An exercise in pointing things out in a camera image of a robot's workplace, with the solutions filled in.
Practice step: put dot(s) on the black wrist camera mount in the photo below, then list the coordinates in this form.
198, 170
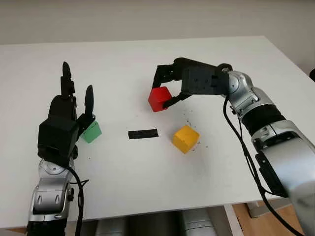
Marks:
57, 137
201, 81

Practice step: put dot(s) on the black chair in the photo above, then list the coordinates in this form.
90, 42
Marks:
313, 75

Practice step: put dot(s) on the silver right robot leg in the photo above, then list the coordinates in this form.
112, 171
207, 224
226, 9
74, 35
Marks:
197, 223

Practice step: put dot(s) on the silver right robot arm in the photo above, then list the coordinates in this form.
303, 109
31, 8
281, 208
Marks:
283, 147

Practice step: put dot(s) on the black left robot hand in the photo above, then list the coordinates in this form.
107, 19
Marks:
62, 108

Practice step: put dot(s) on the green wooden block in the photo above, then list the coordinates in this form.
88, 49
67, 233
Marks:
92, 132

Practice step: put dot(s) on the red wooden block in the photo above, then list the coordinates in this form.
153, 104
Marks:
158, 98

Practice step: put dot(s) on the yellow wooden block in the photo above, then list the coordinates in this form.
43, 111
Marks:
184, 140

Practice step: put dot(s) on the grey table frame bar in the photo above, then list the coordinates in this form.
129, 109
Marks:
261, 209

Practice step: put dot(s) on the black tape strip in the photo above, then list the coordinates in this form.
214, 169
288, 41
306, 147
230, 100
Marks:
142, 133

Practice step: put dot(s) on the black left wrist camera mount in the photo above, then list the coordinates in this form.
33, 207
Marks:
57, 137

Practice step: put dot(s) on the white table leg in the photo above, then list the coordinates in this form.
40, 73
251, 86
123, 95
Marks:
232, 221

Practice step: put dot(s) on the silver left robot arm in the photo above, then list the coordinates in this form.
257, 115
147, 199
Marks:
49, 196

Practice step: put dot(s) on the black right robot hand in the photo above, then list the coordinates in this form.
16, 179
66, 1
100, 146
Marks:
189, 62

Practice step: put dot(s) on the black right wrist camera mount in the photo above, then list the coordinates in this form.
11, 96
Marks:
201, 81

